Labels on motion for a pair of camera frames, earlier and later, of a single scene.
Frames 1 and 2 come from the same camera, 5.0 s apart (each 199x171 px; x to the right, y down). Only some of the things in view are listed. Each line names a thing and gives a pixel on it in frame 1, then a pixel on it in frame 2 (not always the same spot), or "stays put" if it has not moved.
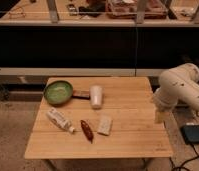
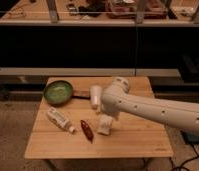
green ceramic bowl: x=58 y=93 stays put
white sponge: x=104 y=125 stays put
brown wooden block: x=81 y=94 stays put
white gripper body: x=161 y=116 -> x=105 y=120
